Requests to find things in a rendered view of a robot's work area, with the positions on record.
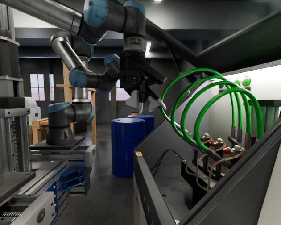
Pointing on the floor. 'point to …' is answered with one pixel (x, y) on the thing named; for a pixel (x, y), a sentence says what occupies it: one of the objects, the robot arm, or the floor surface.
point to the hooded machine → (30, 102)
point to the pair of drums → (128, 141)
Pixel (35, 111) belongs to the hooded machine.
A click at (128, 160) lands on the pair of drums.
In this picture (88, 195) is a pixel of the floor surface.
